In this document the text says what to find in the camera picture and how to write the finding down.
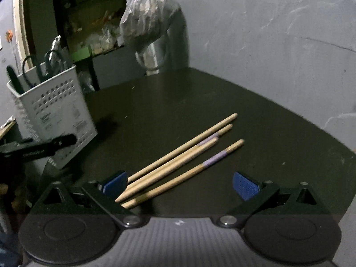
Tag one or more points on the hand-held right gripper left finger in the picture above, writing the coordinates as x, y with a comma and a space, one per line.
115, 185

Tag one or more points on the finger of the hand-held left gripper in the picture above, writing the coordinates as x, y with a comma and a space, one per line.
55, 141

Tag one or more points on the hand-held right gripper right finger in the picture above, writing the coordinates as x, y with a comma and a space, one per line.
244, 186

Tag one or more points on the white perforated utensil basket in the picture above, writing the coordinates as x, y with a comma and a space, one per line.
55, 116

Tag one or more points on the wooden chopstick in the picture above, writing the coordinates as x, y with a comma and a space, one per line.
178, 178
222, 130
183, 144
167, 169

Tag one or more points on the wooden side shelf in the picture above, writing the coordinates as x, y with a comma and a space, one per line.
7, 128

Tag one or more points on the green box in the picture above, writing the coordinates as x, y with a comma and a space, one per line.
81, 54

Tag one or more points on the wooden shelf cupboard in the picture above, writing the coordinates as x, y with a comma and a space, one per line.
91, 14

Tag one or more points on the clear hanging plastic bag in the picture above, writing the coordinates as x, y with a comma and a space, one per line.
147, 14

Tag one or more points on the wooden door frame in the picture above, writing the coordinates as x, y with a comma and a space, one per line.
23, 27

